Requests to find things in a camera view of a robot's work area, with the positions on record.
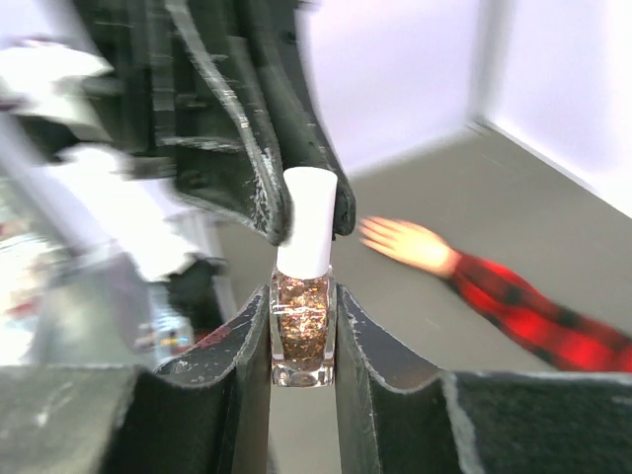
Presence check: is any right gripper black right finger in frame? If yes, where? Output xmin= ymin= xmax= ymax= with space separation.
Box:
xmin=336 ymin=286 xmax=631 ymax=474

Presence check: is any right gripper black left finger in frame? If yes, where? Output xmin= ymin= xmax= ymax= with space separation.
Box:
xmin=1 ymin=286 xmax=271 ymax=473

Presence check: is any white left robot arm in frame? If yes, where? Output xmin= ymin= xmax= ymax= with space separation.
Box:
xmin=1 ymin=1 xmax=356 ymax=338

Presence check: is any mannequin hand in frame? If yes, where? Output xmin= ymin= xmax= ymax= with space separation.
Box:
xmin=359 ymin=217 xmax=461 ymax=278

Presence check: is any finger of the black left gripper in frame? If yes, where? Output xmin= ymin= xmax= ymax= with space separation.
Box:
xmin=197 ymin=1 xmax=356 ymax=235
xmin=75 ymin=1 xmax=290 ymax=245

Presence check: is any red black plaid shirt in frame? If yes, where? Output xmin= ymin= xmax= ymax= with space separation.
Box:
xmin=447 ymin=253 xmax=631 ymax=372

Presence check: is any glitter nail polish bottle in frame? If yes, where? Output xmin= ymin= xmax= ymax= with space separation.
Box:
xmin=270 ymin=167 xmax=338 ymax=388

